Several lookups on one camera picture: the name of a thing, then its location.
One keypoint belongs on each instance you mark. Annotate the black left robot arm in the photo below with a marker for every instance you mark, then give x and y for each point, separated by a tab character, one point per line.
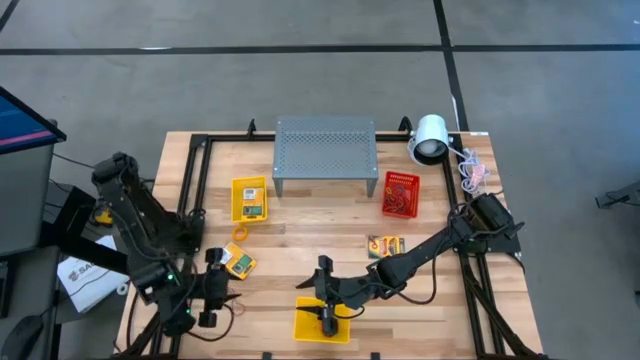
135	225

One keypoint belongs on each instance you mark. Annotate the monitor with blue screen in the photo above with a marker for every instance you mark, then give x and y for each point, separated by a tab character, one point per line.
20	125

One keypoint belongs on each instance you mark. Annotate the black floor stand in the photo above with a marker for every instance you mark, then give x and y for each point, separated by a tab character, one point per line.
615	199

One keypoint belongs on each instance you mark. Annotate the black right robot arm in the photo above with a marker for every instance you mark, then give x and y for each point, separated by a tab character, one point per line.
450	240

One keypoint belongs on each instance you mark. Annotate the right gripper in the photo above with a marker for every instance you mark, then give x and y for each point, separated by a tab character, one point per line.
347	292

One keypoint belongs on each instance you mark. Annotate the black stand bar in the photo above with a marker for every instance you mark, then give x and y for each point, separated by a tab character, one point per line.
85	248

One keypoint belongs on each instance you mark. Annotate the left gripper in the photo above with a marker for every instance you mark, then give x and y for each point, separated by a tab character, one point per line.
215	287

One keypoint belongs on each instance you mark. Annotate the black aluminium table frame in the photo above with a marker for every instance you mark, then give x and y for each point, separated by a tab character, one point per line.
235	137

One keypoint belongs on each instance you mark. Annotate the yellow Crayola crayon box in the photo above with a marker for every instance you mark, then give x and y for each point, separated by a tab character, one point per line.
252	207
242	265
386	245

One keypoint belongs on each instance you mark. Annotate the red plastic basket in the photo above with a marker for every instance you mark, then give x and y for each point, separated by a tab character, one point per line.
401	174

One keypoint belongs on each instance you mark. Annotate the yellow rubber band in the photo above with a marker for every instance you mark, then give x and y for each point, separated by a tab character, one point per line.
395	200

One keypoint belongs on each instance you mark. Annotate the yellow plastic basket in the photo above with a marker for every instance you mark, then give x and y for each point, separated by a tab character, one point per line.
234	200
310	332

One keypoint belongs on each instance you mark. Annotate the grey perforated metal riser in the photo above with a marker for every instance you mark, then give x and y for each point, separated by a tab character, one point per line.
325	150

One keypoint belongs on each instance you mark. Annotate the black computer mouse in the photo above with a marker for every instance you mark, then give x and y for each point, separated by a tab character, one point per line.
22	337

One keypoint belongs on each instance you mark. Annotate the white paper booklet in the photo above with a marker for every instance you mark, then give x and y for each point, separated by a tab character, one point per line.
90	285

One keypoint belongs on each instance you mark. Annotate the white spotlight lamp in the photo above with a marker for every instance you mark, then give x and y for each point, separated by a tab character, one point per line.
430	135

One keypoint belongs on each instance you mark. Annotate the yellow coil wristband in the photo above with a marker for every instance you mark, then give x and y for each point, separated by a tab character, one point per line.
234	234

